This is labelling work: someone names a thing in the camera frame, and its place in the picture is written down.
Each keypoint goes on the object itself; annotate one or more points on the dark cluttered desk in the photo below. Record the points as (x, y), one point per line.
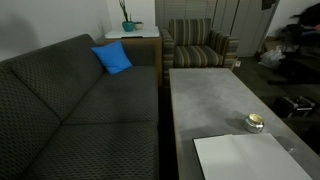
(304, 36)

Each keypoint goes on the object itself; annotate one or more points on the black box on floor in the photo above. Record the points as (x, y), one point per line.
(294, 106)

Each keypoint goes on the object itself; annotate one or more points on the teal pot with plant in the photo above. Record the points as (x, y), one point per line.
(128, 25)

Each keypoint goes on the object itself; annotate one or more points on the striped upholstered armchair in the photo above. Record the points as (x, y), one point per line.
(192, 43)

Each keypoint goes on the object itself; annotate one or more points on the dark grey fabric sofa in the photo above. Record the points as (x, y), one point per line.
(63, 116)

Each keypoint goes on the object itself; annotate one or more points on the small white plant pot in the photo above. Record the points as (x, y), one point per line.
(139, 25)

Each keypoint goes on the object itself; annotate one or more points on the white plastic bag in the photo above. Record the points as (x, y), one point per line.
(271, 59)

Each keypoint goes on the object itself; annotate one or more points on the cardboard box on floor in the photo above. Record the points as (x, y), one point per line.
(270, 43)

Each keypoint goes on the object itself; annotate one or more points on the wooden side table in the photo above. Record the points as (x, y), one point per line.
(137, 48)

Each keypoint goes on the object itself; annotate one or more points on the grey top coffee table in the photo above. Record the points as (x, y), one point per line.
(213, 101)

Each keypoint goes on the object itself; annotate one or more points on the blue throw pillow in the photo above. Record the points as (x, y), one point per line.
(112, 57)

